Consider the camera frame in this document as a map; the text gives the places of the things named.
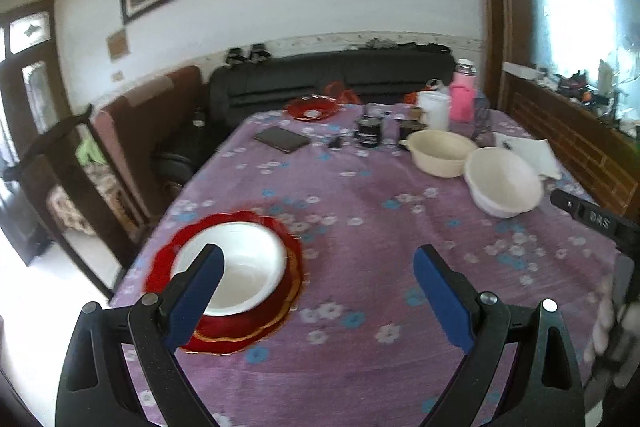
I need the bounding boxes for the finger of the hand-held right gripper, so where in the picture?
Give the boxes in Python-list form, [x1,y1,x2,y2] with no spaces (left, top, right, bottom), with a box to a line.
[550,189,640,253]

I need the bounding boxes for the purple floral tablecloth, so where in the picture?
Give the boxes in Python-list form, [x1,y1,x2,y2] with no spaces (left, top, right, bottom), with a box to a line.
[107,103,626,427]

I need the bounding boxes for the brown wooden cabinet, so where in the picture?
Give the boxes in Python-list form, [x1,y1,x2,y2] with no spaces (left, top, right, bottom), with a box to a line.
[500,72,640,228]

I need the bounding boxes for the person's right hand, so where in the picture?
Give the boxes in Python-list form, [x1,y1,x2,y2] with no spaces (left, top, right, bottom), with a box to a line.
[590,274,636,380]

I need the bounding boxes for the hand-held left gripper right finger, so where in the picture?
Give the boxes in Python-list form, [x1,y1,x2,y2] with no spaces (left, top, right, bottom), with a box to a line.
[413,243,585,427]

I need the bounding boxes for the pile of assorted tools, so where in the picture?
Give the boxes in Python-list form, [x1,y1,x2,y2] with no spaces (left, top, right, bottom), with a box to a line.
[552,69,618,108]

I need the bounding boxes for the dark wooden chair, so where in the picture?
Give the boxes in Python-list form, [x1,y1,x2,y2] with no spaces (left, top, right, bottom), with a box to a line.
[2,104,151,303]

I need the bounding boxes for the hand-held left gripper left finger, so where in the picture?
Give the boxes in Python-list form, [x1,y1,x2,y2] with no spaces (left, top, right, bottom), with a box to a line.
[56,243,226,427]

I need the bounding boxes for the brown upholstered chair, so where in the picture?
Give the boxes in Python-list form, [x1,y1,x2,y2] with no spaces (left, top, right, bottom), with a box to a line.
[94,64,203,220]

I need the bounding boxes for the black leather sofa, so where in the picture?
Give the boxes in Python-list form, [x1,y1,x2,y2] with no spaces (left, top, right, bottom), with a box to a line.
[209,51,457,132]

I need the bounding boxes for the pink thermos bottle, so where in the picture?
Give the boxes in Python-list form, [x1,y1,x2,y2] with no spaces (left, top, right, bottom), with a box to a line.
[449,59,479,123]

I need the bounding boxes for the dark brown cup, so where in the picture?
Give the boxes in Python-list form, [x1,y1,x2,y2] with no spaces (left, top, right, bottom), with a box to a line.
[398,120,427,144]

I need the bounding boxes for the small white bowl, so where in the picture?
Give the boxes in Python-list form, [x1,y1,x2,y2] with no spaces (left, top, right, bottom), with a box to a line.
[170,222,290,317]

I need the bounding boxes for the black floor bag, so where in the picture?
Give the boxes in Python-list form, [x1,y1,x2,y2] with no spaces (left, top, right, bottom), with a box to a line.
[150,107,226,188]

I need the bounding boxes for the paper wall notice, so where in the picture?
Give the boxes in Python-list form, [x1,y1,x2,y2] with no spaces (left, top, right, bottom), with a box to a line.
[106,29,132,60]

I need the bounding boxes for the wooden glazed door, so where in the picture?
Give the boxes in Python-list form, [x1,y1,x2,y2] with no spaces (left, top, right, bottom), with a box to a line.
[0,0,76,268]

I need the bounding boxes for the white plastic jar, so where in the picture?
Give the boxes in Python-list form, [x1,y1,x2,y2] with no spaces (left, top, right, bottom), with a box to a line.
[416,91,451,132]

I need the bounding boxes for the white flat box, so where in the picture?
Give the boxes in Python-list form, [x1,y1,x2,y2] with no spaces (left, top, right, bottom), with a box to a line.
[502,62,538,80]

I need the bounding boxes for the cream bowl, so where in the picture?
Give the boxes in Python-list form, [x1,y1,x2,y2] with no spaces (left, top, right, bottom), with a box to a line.
[406,130,479,178]

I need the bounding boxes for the large white bowl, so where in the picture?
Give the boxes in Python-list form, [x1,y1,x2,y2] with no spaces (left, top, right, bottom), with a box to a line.
[464,146,545,219]

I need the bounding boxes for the red bag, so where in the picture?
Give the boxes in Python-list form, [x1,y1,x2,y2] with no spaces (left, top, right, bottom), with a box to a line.
[324,81,362,106]

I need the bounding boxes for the red glass plate gold rim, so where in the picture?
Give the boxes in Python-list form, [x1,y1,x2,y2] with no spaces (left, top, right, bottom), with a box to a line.
[286,98,340,122]
[180,247,306,354]
[145,209,303,343]

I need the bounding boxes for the black round tin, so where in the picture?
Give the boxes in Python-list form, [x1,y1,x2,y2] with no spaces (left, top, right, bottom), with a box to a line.
[355,116,385,151]

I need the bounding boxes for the white paper napkin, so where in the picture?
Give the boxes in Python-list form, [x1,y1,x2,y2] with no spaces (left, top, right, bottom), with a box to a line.
[494,132,564,181]

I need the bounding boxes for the black smartphone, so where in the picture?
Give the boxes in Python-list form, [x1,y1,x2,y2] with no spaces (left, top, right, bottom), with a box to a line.
[253,127,312,154]

